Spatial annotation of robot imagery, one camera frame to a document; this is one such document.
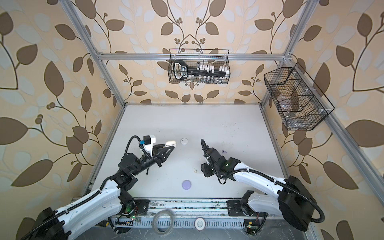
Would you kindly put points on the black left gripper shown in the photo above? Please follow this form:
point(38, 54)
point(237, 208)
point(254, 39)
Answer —
point(155, 157)

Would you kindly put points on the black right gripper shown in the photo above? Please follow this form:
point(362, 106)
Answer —
point(204, 168)

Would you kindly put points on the white earbud charging case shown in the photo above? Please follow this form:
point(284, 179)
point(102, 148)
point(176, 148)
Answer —
point(184, 141)

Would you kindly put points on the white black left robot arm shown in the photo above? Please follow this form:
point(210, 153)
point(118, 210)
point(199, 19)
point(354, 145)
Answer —
point(70, 221)

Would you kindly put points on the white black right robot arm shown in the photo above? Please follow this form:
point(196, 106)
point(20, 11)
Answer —
point(297, 206)

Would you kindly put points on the purple round disc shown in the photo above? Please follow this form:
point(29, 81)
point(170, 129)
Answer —
point(186, 184)

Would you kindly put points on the grey tape roll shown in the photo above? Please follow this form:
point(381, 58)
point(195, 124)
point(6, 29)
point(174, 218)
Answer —
point(163, 223)

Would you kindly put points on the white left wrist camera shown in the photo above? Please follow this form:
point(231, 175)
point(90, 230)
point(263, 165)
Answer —
point(147, 143)

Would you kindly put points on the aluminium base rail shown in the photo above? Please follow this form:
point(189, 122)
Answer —
point(218, 213)

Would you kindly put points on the black socket set rail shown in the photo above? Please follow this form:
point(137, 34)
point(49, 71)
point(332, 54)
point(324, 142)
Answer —
point(183, 71)

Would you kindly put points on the wire basket with socket set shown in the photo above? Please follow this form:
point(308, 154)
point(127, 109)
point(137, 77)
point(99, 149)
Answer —
point(216, 57)

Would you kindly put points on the empty black wire basket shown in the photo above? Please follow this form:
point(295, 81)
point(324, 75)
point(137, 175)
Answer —
point(300, 102)

